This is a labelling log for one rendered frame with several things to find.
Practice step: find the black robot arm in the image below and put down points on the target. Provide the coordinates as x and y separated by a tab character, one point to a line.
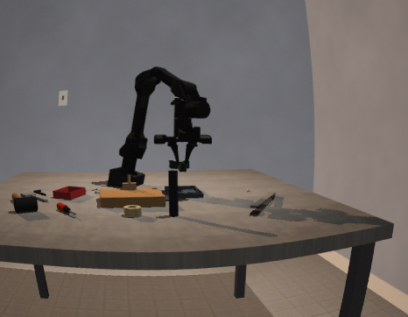
196	107

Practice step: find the orange wooden board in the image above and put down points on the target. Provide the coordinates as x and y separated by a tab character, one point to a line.
143	197

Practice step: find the red-handled screwdriver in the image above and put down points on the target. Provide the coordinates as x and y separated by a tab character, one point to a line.
64	208

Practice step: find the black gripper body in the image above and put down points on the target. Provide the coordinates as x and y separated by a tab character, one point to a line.
161	139

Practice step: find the red open tray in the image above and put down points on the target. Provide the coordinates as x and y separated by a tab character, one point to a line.
69	193

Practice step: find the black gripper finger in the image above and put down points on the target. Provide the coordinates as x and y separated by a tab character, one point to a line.
175	152
189	148

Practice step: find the black mallet with wooden handle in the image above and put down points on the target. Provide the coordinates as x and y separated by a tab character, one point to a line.
24	204

